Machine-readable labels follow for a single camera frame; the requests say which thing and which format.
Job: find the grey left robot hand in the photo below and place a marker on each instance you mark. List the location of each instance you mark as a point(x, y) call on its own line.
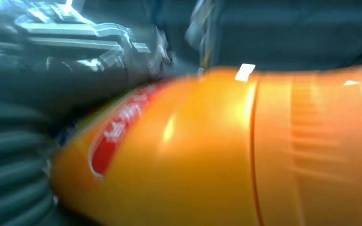
point(59, 62)

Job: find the orange detergent bottle with label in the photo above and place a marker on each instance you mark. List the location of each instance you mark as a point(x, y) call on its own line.
point(199, 156)

